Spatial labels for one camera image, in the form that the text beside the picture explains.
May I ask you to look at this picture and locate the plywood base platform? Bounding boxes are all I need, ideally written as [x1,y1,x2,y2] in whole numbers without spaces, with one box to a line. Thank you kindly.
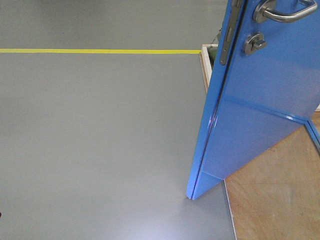
[199,43,320,240]

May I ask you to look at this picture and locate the silver door lever handle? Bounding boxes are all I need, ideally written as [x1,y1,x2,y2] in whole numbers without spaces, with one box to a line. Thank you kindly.
[252,0,318,24]

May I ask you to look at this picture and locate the silver thumb turn lock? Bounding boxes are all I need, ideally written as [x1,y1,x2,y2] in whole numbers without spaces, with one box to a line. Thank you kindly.
[243,31,268,55]

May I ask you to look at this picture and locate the white wooden side rail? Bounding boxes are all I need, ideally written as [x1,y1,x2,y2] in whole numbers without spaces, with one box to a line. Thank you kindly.
[200,44,212,79]

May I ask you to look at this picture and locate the blue door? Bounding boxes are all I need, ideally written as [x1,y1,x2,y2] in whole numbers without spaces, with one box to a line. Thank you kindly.
[186,0,320,200]

